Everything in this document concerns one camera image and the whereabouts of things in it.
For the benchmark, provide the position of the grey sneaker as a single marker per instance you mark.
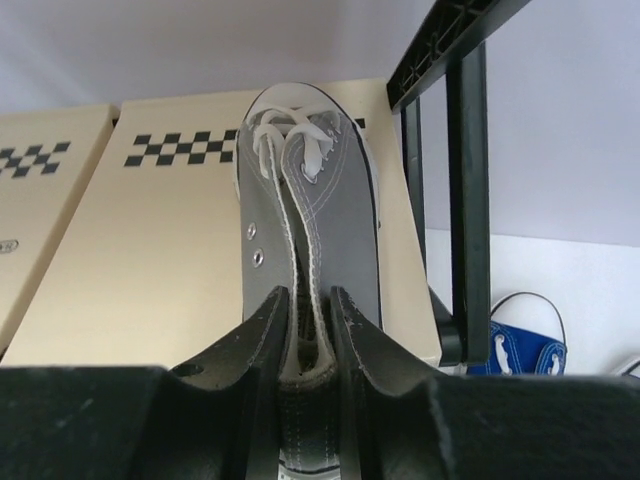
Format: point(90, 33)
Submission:
point(308, 192)

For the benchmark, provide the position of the blue sneaker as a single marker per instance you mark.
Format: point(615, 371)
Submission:
point(521, 323)
point(552, 359)

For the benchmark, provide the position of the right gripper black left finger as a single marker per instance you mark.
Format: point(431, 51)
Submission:
point(212, 417)

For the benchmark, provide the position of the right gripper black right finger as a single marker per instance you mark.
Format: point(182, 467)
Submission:
point(403, 419)

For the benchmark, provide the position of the left blue sneaker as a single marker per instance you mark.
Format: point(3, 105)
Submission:
point(521, 323)

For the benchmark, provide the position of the right blue sneaker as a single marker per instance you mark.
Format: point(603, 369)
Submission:
point(552, 359)

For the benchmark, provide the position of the beige black shoe shelf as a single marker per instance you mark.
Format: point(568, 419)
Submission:
point(148, 271)

